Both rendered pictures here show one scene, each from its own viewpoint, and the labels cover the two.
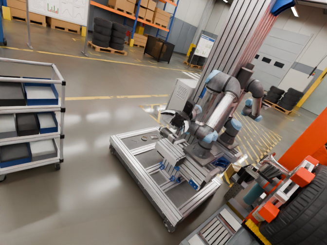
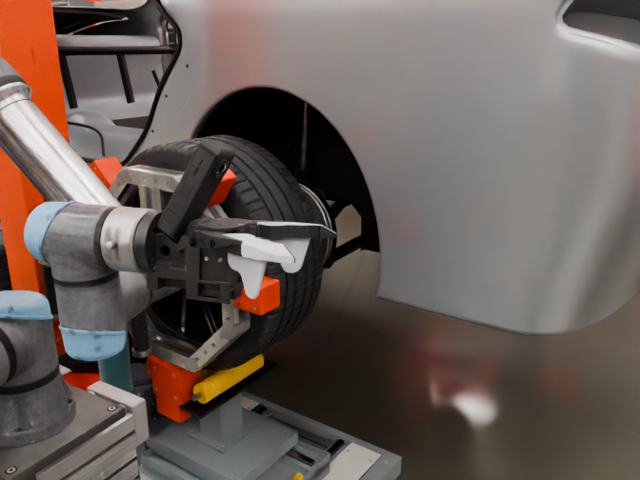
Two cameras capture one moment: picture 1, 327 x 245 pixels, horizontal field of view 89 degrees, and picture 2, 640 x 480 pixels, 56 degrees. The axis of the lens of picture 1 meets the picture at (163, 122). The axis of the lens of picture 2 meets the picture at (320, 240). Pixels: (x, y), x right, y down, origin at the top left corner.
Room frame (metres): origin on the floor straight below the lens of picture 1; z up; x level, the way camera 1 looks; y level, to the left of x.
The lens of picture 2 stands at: (0.77, 0.56, 1.43)
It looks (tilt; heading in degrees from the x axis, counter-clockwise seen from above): 18 degrees down; 264
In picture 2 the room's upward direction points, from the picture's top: straight up
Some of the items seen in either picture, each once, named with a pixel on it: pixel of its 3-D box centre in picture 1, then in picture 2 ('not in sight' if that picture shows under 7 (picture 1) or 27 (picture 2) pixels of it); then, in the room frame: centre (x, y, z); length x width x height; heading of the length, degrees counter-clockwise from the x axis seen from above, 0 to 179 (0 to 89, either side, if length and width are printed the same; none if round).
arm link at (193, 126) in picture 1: (190, 126); (99, 306); (0.97, -0.17, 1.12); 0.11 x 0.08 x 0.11; 67
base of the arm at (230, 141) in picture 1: (228, 136); not in sight; (1.57, -0.68, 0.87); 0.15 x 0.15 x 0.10
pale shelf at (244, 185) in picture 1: (245, 176); not in sight; (1.61, -1.14, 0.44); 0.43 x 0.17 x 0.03; 139
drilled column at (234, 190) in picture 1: (236, 187); not in sight; (1.63, -1.16, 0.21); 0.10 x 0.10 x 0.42; 49
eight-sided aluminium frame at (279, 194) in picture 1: (281, 191); (167, 268); (1.02, -1.02, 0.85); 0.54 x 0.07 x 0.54; 139
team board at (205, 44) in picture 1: (201, 53); not in sight; (10.47, -0.64, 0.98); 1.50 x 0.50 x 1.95; 143
